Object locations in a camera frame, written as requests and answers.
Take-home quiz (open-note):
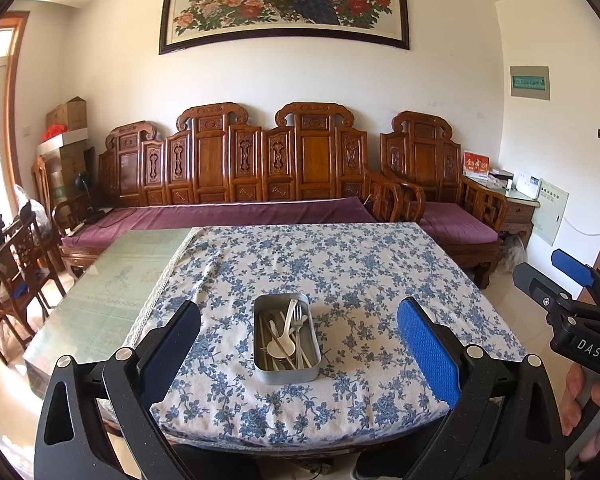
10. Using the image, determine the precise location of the framed peacock flower painting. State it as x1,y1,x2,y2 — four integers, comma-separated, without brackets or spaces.
159,0,411,56

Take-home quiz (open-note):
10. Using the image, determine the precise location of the carved wooden armchair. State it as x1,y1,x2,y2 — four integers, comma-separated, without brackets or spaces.
380,110,508,288

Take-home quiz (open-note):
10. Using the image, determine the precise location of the red desk calendar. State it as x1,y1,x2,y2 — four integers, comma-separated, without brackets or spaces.
462,151,491,181

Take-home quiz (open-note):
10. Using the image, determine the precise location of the black desk lamp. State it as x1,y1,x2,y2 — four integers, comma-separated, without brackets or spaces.
75,170,96,216

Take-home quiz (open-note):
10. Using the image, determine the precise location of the white device box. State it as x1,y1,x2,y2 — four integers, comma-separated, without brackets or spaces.
515,174,541,198

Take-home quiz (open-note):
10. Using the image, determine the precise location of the white metal panel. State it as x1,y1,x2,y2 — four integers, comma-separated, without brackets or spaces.
530,178,571,246

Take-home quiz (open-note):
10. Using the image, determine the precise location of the blue floral tablecloth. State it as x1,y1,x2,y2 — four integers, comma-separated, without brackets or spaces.
122,221,527,445

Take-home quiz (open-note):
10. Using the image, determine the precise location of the carved wooden sofa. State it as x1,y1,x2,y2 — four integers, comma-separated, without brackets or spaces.
52,101,406,271

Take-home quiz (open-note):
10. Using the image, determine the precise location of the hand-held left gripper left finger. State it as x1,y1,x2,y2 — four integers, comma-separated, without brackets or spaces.
34,300,202,480

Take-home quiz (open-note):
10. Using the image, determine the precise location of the rectangular metal tin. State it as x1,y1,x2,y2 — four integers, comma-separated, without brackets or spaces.
253,293,323,385

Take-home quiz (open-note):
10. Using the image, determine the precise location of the wooden side table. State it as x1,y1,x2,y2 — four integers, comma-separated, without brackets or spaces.
462,175,541,241

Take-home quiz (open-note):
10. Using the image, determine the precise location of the large cardboard box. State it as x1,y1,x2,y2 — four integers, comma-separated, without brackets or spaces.
40,145,96,206

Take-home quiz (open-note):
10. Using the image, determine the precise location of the crumpled translucent plastic bag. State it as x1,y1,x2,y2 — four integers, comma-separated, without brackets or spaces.
500,235,530,275

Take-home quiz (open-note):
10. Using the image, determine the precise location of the dark wooden chair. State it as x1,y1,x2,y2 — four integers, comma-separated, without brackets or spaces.
0,212,66,366

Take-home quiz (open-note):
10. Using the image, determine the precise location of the person's right hand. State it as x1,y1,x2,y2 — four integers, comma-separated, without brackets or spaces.
561,364,600,461

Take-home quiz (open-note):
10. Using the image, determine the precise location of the purple sofa cushion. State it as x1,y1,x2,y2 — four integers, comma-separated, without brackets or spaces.
62,196,378,251

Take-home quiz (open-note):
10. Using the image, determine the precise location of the grey wall electrical box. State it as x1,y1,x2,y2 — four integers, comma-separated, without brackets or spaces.
510,65,552,101

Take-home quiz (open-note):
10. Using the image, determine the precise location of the purple armchair cushion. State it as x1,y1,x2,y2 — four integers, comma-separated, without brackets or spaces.
420,202,501,246

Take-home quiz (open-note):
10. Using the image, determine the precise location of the brown cardboard box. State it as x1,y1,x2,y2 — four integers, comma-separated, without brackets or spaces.
46,96,88,133

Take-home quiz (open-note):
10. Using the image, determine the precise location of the clear plastic bag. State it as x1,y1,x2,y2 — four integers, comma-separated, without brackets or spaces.
12,185,48,231

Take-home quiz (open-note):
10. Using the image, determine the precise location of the brown wooden chopstick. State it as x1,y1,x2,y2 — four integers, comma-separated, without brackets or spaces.
266,331,295,357

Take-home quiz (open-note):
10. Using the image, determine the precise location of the metal fork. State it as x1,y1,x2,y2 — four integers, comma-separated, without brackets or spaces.
294,304,306,356

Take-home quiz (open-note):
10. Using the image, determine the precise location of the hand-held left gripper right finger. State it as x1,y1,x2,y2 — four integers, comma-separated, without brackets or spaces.
397,296,567,480

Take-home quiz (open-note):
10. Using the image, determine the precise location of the white flat box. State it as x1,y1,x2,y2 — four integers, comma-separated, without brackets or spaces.
36,129,88,157

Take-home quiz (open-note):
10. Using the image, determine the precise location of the wooden door frame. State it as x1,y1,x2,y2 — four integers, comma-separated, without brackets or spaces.
0,10,31,201

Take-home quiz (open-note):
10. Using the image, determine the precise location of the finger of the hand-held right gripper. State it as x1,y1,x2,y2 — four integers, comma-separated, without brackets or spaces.
513,264,588,328
551,249,600,306

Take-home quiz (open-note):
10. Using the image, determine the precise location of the large white plastic spoon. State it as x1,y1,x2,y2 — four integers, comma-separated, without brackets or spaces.
270,300,301,359

